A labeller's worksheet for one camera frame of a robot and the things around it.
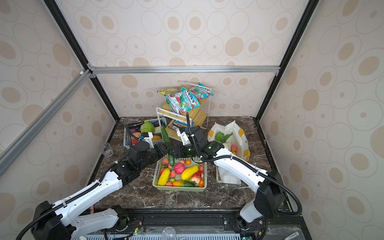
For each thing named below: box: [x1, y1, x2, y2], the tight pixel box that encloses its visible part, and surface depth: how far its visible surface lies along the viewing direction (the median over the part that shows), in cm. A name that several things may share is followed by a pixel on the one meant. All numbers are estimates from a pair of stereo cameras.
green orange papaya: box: [172, 180, 197, 187], surface depth 84 cm
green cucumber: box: [161, 125, 175, 167], surface depth 74 cm
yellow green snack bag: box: [157, 88, 179, 96], surface depth 83 cm
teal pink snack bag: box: [189, 82, 214, 101], surface depth 87 cm
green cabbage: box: [140, 120, 155, 134], surface depth 102 cm
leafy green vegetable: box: [215, 131, 233, 143], surface depth 96 cm
